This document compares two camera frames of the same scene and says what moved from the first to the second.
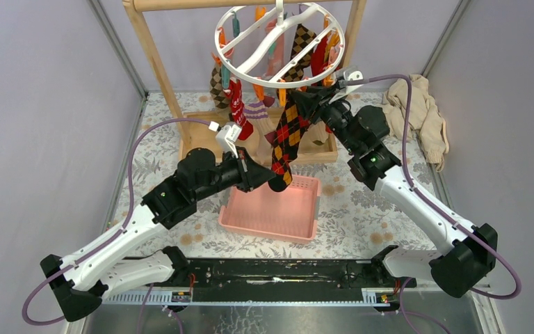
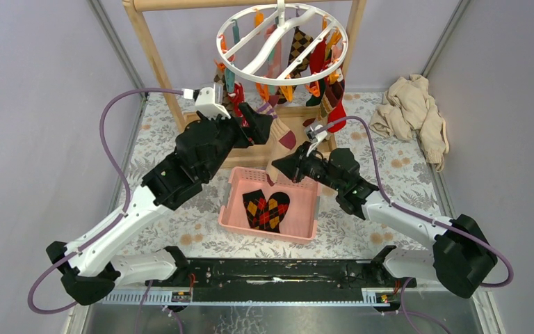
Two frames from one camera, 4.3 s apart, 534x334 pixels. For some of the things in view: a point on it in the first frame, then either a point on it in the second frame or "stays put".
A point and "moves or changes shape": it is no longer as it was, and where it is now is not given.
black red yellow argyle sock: x=291 y=124 -> x=265 y=214
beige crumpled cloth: x=425 y=118 stays put
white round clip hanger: x=288 y=46 stays put
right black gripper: x=309 y=103 -> x=294 y=165
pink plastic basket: x=290 y=215 stays put
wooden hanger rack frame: x=192 y=126 stays put
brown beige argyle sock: x=219 y=94 stays put
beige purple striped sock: x=261 y=121 moves or changes shape
